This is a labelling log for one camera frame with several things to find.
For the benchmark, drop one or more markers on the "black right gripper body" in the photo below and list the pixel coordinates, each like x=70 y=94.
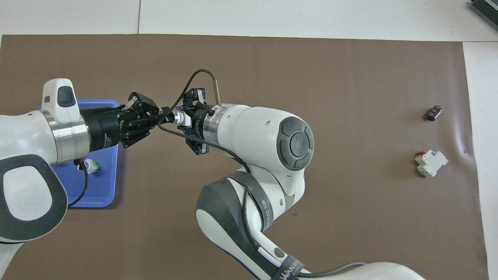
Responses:
x=199 y=122

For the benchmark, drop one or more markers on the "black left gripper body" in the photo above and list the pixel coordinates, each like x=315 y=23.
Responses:
x=105 y=128

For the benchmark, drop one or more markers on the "orange-based white knob switch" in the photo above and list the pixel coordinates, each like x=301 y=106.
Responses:
x=181 y=118

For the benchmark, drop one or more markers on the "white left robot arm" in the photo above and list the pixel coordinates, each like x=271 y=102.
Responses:
x=23 y=136

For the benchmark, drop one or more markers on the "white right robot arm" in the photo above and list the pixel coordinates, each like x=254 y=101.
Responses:
x=264 y=136

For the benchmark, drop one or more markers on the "blue plastic tray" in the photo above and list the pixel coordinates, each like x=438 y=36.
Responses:
x=103 y=186

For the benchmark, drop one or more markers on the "brown table mat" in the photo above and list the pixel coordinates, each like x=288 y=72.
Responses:
x=350 y=77

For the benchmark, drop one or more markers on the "white circuit breaker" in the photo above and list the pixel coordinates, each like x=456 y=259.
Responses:
x=431 y=163

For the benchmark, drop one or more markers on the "small dark red component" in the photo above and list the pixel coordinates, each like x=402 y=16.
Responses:
x=433 y=112

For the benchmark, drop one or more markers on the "black electronics box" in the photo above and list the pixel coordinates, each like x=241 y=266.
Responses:
x=486 y=9

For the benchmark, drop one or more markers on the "green-based white knob switch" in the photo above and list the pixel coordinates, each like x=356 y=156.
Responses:
x=92 y=166

